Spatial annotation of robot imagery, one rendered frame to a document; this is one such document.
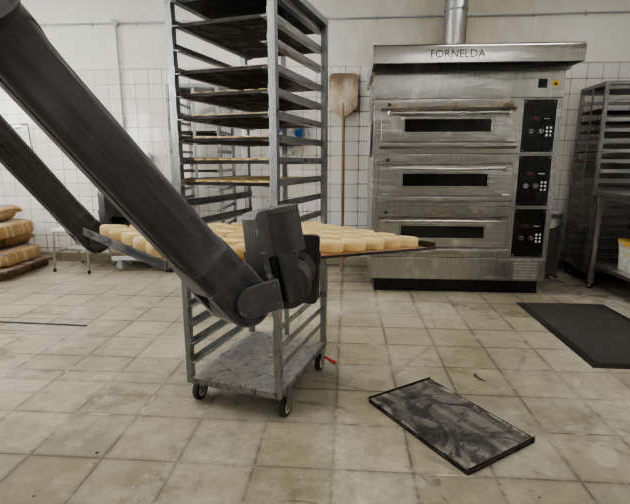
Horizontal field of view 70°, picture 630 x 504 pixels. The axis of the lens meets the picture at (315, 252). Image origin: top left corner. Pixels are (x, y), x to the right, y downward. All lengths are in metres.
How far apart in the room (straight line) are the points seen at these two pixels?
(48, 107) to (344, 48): 4.63
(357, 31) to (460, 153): 1.80
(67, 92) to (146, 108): 4.91
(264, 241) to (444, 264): 3.58
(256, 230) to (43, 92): 0.24
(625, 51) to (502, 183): 2.15
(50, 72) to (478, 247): 3.83
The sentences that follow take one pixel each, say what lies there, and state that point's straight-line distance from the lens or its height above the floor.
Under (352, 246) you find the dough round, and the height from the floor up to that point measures 0.98.
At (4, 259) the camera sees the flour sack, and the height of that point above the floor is 0.21.
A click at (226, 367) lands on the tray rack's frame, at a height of 0.15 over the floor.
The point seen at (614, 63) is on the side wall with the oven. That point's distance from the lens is 5.62.
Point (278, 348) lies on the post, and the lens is 1.95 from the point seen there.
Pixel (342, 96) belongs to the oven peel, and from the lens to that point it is 4.88.
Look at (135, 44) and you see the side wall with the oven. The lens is 5.51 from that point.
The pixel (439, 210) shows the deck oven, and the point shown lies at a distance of 3.98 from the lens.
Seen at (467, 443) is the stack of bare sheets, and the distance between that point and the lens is 2.07.
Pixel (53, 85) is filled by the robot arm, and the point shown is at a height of 1.20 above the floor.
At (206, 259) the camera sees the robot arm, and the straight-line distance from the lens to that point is 0.49.
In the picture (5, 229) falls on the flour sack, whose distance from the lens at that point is 5.33.
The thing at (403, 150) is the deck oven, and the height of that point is 1.23.
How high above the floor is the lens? 1.14
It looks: 11 degrees down
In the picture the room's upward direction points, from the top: straight up
